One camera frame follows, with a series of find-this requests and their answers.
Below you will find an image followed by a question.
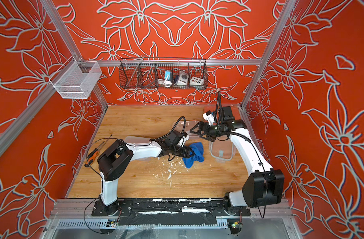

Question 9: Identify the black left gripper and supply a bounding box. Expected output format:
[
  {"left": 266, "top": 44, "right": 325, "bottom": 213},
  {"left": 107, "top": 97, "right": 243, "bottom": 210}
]
[{"left": 170, "top": 145, "right": 196, "bottom": 159}]

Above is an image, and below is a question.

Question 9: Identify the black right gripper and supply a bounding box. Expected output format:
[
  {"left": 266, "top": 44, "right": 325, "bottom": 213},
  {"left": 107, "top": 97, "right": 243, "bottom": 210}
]
[{"left": 190, "top": 121, "right": 225, "bottom": 142}]

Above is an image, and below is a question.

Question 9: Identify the blue cleaning cloth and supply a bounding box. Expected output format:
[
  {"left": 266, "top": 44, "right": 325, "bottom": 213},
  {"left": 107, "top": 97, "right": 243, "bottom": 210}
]
[{"left": 183, "top": 142, "right": 204, "bottom": 169}]

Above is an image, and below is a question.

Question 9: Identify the clear lunch box lid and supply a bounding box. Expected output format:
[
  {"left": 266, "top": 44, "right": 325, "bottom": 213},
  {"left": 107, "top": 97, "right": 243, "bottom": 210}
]
[{"left": 209, "top": 139, "right": 237, "bottom": 163}]

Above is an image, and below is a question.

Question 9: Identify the clear lunch box with lid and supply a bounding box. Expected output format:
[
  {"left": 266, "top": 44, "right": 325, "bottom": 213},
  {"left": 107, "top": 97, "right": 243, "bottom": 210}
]
[{"left": 174, "top": 120, "right": 199, "bottom": 139}]

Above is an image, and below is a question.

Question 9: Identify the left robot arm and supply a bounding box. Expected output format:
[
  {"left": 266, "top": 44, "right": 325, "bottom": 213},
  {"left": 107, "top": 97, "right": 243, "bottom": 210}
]
[{"left": 97, "top": 130, "right": 195, "bottom": 208}]

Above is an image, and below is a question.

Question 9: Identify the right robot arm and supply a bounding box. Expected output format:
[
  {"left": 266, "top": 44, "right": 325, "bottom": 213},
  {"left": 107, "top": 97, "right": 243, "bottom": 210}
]
[{"left": 190, "top": 107, "right": 284, "bottom": 208}]

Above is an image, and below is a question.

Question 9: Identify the orange plastic tool case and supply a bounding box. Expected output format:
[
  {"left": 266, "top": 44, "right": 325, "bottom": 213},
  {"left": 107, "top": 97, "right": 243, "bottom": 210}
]
[{"left": 231, "top": 106, "right": 241, "bottom": 120}]

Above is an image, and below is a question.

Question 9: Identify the white button box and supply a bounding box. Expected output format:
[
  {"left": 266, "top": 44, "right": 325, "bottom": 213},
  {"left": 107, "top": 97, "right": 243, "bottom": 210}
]
[{"left": 190, "top": 77, "right": 204, "bottom": 87}]

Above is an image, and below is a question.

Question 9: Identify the white round-dial device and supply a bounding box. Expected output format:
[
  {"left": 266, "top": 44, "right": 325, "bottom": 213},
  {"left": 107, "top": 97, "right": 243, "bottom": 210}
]
[{"left": 176, "top": 72, "right": 189, "bottom": 86}]

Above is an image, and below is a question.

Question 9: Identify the blue small box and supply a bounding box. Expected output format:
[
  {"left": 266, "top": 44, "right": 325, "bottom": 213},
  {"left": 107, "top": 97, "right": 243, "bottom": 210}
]
[{"left": 164, "top": 71, "right": 171, "bottom": 81}]

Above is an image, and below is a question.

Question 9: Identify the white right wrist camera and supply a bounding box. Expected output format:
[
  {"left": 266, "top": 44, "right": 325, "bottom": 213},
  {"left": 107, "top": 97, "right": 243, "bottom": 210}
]
[{"left": 202, "top": 111, "right": 216, "bottom": 125}]

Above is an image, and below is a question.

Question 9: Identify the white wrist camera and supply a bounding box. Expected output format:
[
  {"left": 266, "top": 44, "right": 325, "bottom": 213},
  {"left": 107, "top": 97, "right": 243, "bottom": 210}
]
[
  {"left": 181, "top": 132, "right": 190, "bottom": 146},
  {"left": 202, "top": 111, "right": 216, "bottom": 125}
]

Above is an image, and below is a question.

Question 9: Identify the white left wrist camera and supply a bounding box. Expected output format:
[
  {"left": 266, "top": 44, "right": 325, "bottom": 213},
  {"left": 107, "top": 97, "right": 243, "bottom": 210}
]
[{"left": 181, "top": 132, "right": 190, "bottom": 146}]

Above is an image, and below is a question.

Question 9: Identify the white charger with cable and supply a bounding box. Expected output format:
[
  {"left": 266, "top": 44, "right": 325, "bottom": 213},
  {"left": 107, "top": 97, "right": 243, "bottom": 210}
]
[{"left": 157, "top": 79, "right": 173, "bottom": 88}]

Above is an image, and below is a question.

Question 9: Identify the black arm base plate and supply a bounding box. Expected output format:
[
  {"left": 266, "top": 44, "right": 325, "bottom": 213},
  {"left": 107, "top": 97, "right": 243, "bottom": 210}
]
[{"left": 91, "top": 198, "right": 251, "bottom": 217}]

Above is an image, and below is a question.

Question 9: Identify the black wire wall basket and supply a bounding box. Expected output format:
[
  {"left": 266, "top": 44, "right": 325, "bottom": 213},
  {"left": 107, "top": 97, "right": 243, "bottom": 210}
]
[{"left": 118, "top": 57, "right": 208, "bottom": 90}]

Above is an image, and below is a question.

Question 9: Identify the orange handled screwdriver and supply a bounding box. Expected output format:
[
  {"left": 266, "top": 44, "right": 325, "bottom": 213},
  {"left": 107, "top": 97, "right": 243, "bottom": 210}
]
[{"left": 84, "top": 134, "right": 112, "bottom": 168}]

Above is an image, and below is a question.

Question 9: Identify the clear acrylic wall bin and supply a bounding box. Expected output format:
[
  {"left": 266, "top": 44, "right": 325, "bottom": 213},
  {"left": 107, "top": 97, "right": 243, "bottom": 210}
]
[{"left": 50, "top": 61, "right": 102, "bottom": 99}]

